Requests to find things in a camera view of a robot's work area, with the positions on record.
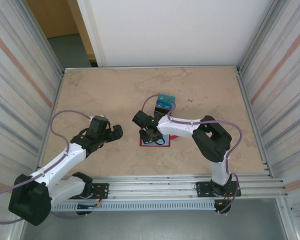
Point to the blue card with wave print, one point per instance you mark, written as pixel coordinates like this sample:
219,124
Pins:
162,102

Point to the red card holder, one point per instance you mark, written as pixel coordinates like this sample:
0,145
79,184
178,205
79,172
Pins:
165,141

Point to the teal card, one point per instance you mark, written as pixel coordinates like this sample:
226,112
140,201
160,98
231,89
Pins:
170,96

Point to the base wiring bundle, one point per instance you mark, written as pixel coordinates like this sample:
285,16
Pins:
98,203
221,203

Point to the wooden door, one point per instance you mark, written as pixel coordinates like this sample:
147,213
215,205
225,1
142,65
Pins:
52,17

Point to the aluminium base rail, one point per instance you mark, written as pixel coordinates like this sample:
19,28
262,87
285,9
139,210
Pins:
152,186

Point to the aluminium enclosure post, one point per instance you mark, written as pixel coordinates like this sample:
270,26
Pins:
255,37

